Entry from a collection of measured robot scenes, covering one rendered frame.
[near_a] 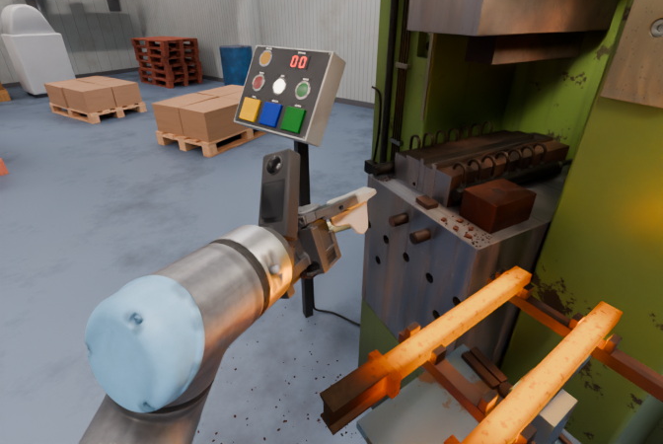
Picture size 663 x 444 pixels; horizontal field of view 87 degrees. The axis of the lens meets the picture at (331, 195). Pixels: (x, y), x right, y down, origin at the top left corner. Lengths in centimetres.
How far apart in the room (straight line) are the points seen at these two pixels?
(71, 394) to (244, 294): 156
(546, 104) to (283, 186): 94
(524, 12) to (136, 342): 78
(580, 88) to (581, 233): 47
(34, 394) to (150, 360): 165
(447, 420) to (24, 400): 159
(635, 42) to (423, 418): 71
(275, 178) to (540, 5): 62
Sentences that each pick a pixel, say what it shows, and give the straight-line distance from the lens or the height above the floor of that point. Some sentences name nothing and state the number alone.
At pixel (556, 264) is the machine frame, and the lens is 89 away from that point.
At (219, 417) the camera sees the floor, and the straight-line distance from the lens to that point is 157.
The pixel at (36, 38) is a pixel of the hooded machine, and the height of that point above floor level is 87.
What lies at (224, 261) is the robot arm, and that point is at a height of 112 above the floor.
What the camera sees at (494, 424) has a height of 93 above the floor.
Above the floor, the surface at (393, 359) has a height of 93.
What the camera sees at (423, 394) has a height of 65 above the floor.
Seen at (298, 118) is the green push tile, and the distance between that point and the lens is 110.
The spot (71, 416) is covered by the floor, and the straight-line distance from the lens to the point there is 179.
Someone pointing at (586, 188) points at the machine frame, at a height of 102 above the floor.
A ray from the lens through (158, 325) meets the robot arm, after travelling 28.
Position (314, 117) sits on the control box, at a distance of 109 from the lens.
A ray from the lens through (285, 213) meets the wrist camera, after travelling 41.
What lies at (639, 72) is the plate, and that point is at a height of 123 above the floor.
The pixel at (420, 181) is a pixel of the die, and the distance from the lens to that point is 88.
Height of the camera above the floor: 132
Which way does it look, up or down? 28 degrees down
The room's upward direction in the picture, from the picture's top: straight up
